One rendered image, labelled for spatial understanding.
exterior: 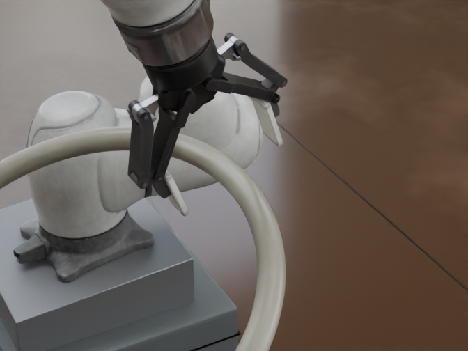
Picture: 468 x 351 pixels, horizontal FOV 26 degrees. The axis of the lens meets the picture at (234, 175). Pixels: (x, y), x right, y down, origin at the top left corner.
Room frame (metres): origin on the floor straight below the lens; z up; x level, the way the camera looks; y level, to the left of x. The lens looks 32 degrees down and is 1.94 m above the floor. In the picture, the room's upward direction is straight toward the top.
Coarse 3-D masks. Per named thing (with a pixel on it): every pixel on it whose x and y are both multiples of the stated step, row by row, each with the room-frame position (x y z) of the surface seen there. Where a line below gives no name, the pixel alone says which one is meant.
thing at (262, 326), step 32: (96, 128) 1.09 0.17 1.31; (128, 128) 1.07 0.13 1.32; (32, 160) 1.07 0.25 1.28; (192, 160) 1.01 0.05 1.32; (224, 160) 0.99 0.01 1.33; (256, 192) 0.94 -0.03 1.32; (256, 224) 0.89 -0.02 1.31; (256, 256) 0.86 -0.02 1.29; (256, 288) 0.82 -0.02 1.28; (256, 320) 0.78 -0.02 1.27
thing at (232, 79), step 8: (224, 72) 0.97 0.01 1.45; (208, 80) 0.92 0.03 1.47; (216, 80) 0.93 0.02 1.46; (224, 80) 0.94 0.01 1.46; (232, 80) 0.96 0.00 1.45; (240, 80) 0.97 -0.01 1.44; (248, 80) 0.98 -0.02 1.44; (256, 80) 1.00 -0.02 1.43; (208, 88) 0.92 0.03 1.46; (216, 88) 0.93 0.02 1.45; (224, 88) 0.94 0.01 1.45; (232, 88) 0.95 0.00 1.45; (240, 88) 0.96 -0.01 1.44; (248, 88) 0.96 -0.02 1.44; (256, 88) 0.97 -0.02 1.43; (264, 88) 0.98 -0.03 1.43; (256, 96) 0.97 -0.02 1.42; (264, 96) 0.98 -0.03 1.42; (272, 96) 0.98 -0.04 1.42
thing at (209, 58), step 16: (208, 48) 0.90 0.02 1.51; (144, 64) 0.90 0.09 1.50; (176, 64) 0.88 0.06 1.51; (192, 64) 0.89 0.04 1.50; (208, 64) 0.90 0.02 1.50; (224, 64) 0.94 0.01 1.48; (160, 80) 0.89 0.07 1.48; (176, 80) 0.89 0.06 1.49; (192, 80) 0.89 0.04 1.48; (160, 96) 0.90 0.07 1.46; (176, 96) 0.91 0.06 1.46; (208, 96) 0.94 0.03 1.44; (192, 112) 0.93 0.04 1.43
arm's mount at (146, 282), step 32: (0, 224) 1.49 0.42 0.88; (160, 224) 1.48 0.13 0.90; (0, 256) 1.40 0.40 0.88; (128, 256) 1.39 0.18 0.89; (160, 256) 1.39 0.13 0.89; (0, 288) 1.32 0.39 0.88; (32, 288) 1.31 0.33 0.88; (64, 288) 1.31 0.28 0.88; (96, 288) 1.31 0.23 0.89; (128, 288) 1.32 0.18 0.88; (160, 288) 1.35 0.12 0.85; (192, 288) 1.38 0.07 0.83; (32, 320) 1.24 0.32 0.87; (64, 320) 1.27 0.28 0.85; (96, 320) 1.29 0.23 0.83; (128, 320) 1.32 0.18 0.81
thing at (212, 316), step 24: (216, 288) 1.42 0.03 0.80; (168, 312) 1.35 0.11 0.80; (192, 312) 1.35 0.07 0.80; (216, 312) 1.35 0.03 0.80; (0, 336) 1.29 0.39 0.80; (96, 336) 1.29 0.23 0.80; (120, 336) 1.29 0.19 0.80; (144, 336) 1.29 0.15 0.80; (168, 336) 1.30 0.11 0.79; (192, 336) 1.32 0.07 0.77; (216, 336) 1.34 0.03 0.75
